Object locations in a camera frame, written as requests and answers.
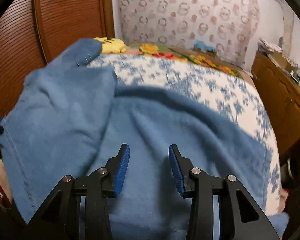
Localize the stack of papers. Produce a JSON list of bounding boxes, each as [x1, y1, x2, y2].
[[258, 38, 283, 53]]

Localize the wooden sideboard cabinet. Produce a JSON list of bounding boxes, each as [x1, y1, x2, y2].
[[251, 52, 300, 154]]

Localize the brown louvered wardrobe door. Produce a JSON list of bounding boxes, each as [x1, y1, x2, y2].
[[0, 0, 115, 118]]

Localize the cardboard box on sideboard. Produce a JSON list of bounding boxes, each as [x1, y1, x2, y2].
[[269, 51, 294, 72]]

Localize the blue denim jeans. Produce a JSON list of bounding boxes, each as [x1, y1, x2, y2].
[[0, 39, 289, 239]]

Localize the pink circle-pattern curtain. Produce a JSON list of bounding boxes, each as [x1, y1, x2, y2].
[[118, 0, 260, 69]]

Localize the blue floral white quilt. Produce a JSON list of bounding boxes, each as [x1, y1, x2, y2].
[[88, 54, 281, 215]]

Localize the yellow Pikachu plush toy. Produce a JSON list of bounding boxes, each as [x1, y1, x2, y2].
[[94, 37, 126, 54]]

